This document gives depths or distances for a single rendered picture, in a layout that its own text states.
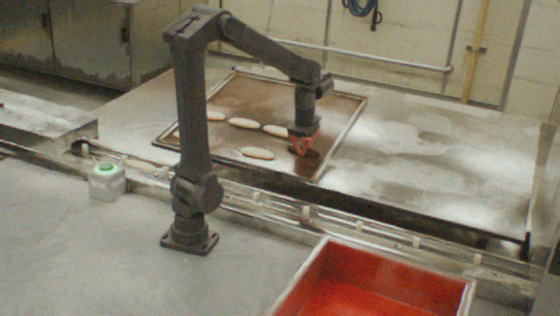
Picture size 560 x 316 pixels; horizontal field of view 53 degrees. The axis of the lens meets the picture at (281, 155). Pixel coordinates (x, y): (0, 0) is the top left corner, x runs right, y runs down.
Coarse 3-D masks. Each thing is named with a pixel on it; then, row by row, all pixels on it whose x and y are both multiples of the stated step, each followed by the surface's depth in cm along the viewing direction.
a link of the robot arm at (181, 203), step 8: (176, 184) 128; (184, 184) 127; (192, 184) 126; (176, 192) 128; (184, 192) 127; (176, 200) 128; (184, 200) 128; (176, 208) 129; (184, 208) 127; (192, 208) 127; (184, 216) 128; (192, 216) 128
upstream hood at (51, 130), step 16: (0, 96) 183; (0, 112) 171; (16, 112) 172; (32, 112) 172; (48, 112) 173; (64, 112) 174; (0, 128) 165; (16, 128) 162; (32, 128) 162; (48, 128) 163; (64, 128) 163; (80, 128) 166; (96, 128) 173; (16, 144) 165; (32, 144) 162; (48, 144) 159; (64, 144) 161
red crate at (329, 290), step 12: (324, 276) 124; (324, 288) 121; (336, 288) 121; (348, 288) 121; (360, 288) 122; (312, 300) 117; (324, 300) 117; (336, 300) 118; (348, 300) 118; (360, 300) 118; (372, 300) 118; (384, 300) 119; (396, 300) 119; (300, 312) 113; (312, 312) 114; (324, 312) 114; (336, 312) 114; (348, 312) 114; (360, 312) 115; (372, 312) 115; (384, 312) 115; (396, 312) 115; (408, 312) 116; (420, 312) 116; (432, 312) 116
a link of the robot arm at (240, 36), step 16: (224, 16) 112; (224, 32) 112; (240, 32) 116; (256, 32) 124; (240, 48) 123; (256, 48) 126; (272, 48) 130; (288, 48) 137; (272, 64) 134; (288, 64) 137; (304, 64) 141; (304, 80) 144
